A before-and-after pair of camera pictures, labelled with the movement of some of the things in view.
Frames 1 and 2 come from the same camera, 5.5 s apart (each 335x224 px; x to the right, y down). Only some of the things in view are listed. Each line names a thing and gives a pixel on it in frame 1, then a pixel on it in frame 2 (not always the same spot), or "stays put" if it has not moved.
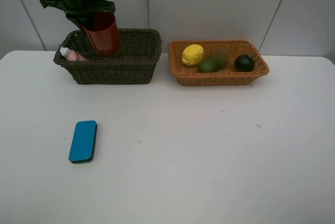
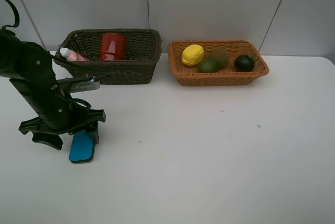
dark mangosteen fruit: x=244 y=63 stays put
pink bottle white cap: x=71 y=55 stays put
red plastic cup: x=102 y=30 to x=113 y=47
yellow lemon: x=192 y=55 stays put
